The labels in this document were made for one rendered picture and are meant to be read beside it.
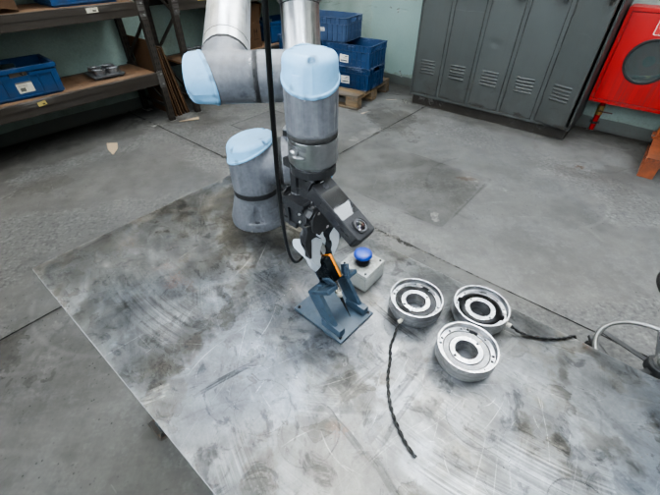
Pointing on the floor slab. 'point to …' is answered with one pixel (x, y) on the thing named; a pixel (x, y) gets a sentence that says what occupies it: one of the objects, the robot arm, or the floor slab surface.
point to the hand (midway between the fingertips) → (324, 262)
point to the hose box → (632, 65)
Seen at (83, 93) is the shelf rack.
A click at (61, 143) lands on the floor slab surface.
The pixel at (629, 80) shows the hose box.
